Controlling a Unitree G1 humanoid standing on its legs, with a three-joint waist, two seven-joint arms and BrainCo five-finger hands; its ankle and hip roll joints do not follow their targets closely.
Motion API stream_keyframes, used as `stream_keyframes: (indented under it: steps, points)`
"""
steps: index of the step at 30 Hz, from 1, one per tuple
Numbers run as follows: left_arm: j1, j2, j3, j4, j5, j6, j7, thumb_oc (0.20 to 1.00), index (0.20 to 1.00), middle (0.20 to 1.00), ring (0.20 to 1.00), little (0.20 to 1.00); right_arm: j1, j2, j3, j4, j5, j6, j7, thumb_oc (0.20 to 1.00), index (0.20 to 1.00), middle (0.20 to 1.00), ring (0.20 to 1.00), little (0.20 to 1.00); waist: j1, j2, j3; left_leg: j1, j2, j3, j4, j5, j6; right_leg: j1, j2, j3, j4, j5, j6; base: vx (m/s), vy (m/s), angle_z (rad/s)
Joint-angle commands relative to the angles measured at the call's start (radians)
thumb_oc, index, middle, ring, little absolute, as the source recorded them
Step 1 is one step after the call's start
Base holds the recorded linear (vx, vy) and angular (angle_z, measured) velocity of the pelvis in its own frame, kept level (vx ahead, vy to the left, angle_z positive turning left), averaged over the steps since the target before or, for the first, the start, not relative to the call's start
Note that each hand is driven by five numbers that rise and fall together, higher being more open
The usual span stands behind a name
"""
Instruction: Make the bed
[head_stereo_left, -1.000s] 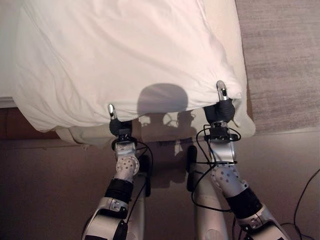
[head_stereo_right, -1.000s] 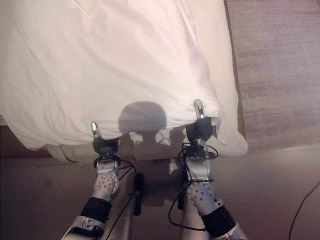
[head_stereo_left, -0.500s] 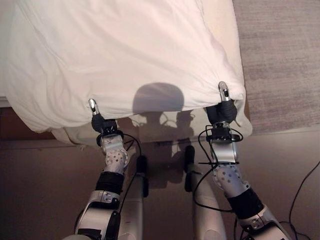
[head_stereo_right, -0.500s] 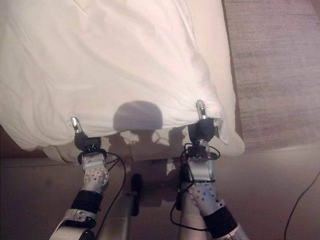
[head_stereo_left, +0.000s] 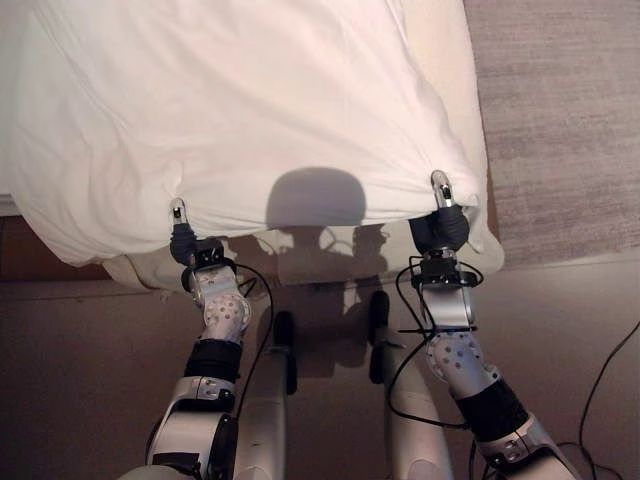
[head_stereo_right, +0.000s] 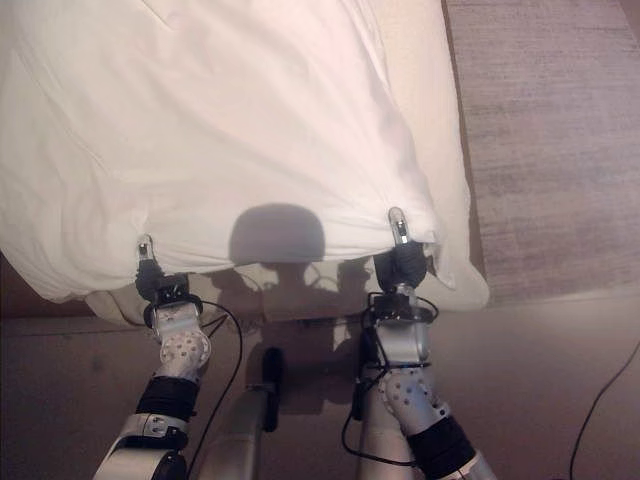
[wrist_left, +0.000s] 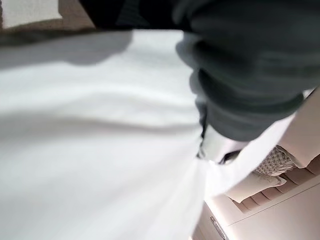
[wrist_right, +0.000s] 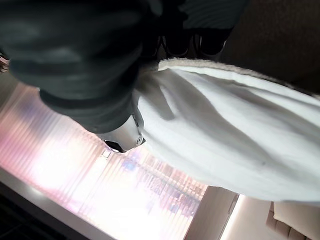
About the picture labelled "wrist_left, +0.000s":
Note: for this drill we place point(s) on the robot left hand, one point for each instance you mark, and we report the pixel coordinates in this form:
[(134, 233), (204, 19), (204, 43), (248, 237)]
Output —
[(245, 65)]

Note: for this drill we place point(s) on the white duvet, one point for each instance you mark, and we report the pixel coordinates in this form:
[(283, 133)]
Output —
[(100, 140)]

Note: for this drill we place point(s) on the large cream pillow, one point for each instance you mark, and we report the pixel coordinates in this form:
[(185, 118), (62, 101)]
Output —
[(303, 135)]

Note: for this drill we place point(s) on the beige tufted headboard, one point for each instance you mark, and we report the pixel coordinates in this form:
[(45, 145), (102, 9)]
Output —
[(280, 190)]

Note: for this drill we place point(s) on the beige nightstand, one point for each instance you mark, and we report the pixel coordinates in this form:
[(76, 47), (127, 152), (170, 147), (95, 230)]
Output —
[(270, 220)]

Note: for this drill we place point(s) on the white rug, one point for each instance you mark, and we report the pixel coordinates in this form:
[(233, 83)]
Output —
[(30, 12)]

